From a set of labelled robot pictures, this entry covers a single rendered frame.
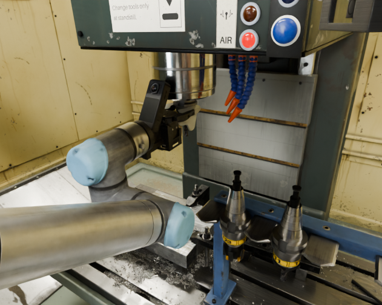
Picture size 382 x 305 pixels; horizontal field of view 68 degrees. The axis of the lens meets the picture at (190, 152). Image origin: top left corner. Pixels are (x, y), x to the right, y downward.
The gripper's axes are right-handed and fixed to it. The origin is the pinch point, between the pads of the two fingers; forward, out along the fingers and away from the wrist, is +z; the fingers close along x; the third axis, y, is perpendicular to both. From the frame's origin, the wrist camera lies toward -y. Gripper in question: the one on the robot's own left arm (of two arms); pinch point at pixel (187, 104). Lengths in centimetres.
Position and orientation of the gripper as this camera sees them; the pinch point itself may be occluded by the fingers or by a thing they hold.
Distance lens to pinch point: 75.4
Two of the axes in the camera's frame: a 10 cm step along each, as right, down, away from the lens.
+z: 5.3, -3.8, 7.5
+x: 8.5, 2.0, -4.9
